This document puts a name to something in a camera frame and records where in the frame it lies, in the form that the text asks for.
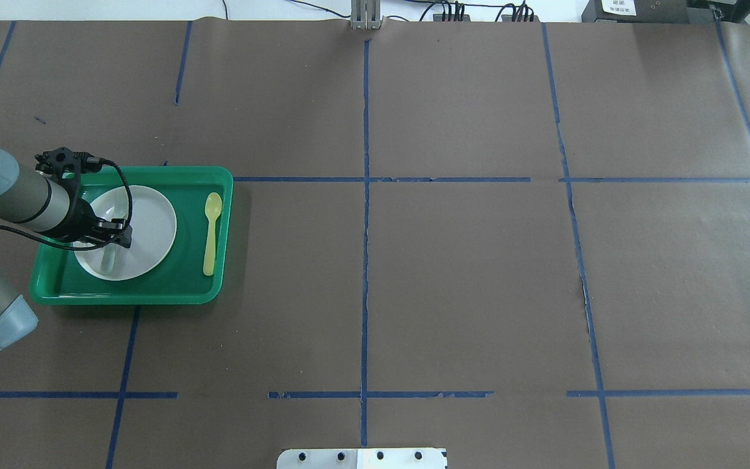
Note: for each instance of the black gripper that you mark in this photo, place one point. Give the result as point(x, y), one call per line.
point(82, 220)

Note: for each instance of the white round plate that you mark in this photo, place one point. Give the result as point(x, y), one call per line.
point(154, 226)

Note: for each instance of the green plastic tray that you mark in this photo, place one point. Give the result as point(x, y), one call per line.
point(58, 279)

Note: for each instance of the yellow plastic spoon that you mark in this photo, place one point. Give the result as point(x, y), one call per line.
point(212, 210)

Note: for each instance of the white mounting plate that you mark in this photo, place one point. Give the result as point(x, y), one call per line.
point(364, 458)

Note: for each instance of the black power strip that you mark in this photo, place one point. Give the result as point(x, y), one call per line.
point(451, 12)
point(516, 13)

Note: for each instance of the black box with label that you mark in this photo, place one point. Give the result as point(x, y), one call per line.
point(675, 12)

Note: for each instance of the aluminium frame post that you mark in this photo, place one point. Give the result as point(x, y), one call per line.
point(366, 14)

